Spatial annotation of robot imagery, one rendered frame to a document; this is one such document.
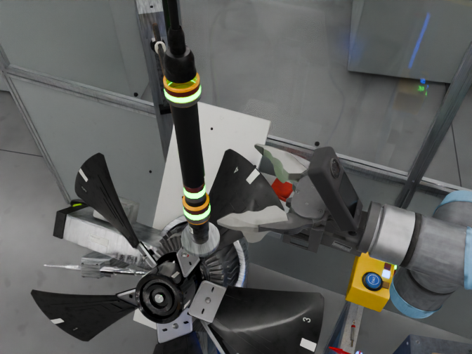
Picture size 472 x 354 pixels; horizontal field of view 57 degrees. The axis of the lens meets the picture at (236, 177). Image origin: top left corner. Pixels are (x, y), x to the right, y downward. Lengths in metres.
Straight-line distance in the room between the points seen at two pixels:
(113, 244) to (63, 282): 1.33
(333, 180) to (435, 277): 0.19
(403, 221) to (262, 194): 0.39
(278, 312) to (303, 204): 0.48
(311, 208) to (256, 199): 0.34
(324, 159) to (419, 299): 0.26
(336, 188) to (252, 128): 0.63
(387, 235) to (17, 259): 2.34
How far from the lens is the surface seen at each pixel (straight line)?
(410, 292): 0.69
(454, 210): 0.77
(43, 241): 2.72
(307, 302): 1.03
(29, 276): 2.64
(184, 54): 0.50
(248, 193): 0.93
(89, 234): 1.27
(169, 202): 1.26
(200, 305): 1.05
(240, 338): 1.02
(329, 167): 0.53
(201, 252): 0.78
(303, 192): 0.60
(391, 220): 0.59
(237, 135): 1.16
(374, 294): 1.23
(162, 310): 1.03
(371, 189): 1.65
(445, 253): 0.60
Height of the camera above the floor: 2.14
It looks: 51 degrees down
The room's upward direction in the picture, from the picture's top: straight up
